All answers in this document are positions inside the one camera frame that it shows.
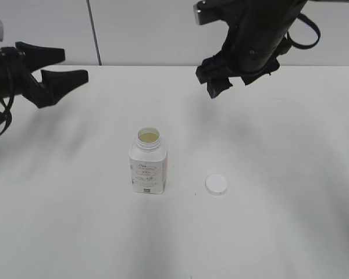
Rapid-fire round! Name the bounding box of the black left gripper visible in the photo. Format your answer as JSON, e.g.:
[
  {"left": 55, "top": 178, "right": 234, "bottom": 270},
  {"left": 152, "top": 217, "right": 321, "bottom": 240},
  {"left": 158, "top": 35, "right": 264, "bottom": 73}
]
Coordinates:
[{"left": 0, "top": 42, "right": 88, "bottom": 108}]

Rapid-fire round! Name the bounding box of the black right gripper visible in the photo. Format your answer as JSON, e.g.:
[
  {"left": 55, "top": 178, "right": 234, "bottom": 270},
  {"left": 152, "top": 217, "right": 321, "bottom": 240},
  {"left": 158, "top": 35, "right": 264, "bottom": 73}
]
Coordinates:
[{"left": 195, "top": 11, "right": 291, "bottom": 99}]

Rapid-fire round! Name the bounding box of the white round bottle cap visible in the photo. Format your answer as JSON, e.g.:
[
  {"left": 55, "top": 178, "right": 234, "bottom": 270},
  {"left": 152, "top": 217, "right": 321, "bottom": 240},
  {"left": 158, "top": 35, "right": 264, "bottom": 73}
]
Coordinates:
[{"left": 205, "top": 174, "right": 228, "bottom": 196}]

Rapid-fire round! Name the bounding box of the white yili changqing bottle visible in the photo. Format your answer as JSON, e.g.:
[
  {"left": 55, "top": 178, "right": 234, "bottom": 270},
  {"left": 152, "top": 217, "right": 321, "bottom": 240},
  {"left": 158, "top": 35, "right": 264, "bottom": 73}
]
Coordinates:
[{"left": 129, "top": 127, "right": 168, "bottom": 194}]

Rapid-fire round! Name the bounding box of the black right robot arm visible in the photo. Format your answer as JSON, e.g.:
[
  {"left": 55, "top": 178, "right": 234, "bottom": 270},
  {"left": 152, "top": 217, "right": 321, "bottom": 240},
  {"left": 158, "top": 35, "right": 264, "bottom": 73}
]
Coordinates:
[{"left": 194, "top": 0, "right": 306, "bottom": 98}]

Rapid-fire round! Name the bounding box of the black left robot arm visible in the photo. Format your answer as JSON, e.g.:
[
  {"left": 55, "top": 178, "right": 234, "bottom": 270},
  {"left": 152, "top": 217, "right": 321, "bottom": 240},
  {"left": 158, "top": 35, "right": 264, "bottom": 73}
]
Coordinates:
[{"left": 0, "top": 42, "right": 88, "bottom": 109}]

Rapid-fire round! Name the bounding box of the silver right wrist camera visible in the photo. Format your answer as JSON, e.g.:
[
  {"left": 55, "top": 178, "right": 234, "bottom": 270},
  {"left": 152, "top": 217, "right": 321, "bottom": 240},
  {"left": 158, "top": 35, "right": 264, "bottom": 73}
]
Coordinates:
[{"left": 193, "top": 0, "right": 236, "bottom": 26}]

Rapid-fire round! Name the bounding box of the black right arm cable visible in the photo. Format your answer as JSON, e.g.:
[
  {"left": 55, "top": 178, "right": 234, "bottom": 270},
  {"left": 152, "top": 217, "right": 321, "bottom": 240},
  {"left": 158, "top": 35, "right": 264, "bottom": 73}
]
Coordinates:
[{"left": 284, "top": 13, "right": 322, "bottom": 49}]

